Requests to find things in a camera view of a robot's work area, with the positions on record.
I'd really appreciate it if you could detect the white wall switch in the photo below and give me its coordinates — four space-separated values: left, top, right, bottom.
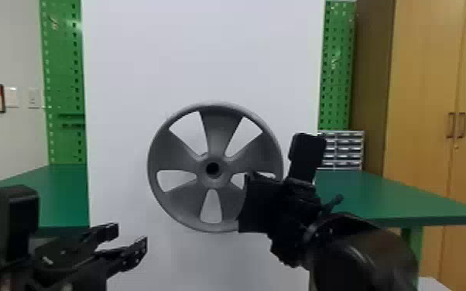
5 86 20 109
27 87 43 110

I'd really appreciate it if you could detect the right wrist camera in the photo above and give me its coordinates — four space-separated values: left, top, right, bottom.
287 132 327 183

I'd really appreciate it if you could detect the white drawer cabinet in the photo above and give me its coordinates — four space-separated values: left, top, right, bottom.
317 129 365 171

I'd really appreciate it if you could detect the black cable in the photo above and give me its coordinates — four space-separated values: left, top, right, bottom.
303 193 345 245

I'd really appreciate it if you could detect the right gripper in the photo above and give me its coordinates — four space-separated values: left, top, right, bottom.
238 171 326 269

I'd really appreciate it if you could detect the wooden cupboard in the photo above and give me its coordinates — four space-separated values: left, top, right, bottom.
351 0 466 291

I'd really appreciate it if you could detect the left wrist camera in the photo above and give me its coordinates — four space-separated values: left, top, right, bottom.
0 185 41 262

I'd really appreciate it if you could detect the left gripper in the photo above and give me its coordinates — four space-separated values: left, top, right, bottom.
33 221 149 291

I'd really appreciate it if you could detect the white panel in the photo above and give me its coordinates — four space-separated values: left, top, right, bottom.
81 0 326 291

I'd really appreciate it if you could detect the grey wheel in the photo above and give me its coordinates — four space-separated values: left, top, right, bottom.
147 101 285 234

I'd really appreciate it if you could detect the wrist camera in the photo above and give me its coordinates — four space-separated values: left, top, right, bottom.
0 185 41 262
287 132 327 183

